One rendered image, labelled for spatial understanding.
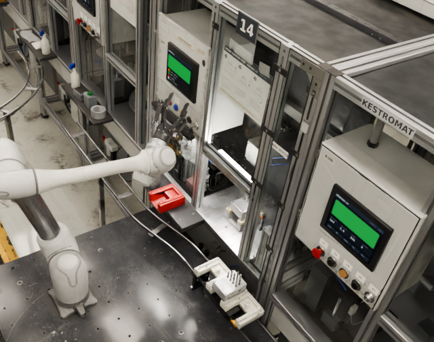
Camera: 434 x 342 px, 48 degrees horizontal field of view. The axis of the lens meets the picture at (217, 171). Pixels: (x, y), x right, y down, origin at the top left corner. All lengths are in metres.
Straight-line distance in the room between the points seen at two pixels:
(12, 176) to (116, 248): 0.94
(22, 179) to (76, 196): 2.11
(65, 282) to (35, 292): 0.29
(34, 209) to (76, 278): 0.36
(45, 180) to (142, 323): 0.87
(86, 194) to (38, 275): 1.51
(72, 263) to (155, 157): 0.70
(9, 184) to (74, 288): 0.65
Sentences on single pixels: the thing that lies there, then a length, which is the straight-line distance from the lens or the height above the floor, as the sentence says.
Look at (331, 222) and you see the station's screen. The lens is 1.77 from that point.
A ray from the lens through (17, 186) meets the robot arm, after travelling 1.98.
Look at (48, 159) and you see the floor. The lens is 4.45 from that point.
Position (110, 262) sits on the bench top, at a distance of 2.68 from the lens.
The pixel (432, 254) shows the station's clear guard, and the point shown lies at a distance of 1.63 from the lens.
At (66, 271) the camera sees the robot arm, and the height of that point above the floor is 0.94.
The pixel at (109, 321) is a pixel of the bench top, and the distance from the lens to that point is 2.47.
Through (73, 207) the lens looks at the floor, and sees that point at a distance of 3.97.
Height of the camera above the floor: 2.73
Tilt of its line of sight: 39 degrees down
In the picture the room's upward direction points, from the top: 8 degrees clockwise
